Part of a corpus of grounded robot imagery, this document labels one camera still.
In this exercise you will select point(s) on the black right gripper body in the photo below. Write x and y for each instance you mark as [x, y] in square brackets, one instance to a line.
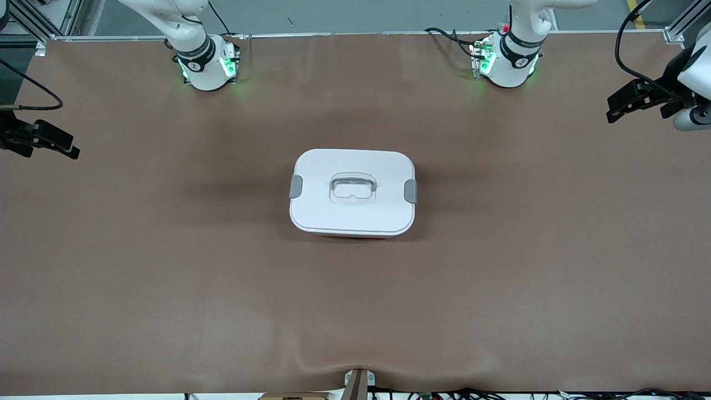
[8, 137]

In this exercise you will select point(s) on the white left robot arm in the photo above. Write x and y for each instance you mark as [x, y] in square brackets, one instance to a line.
[511, 61]

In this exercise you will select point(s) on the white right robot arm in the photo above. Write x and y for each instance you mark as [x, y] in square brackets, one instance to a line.
[205, 66]

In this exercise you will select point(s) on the brown table mat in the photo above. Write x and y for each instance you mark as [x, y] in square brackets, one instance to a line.
[500, 278]

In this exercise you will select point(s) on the grey lid latch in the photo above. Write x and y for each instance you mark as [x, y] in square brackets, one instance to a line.
[295, 186]
[410, 190]

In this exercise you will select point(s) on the aluminium frame profile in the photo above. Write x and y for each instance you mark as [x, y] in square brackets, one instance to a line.
[686, 19]
[69, 16]

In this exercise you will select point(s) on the aluminium mounting bracket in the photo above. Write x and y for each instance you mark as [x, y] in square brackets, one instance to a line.
[358, 386]

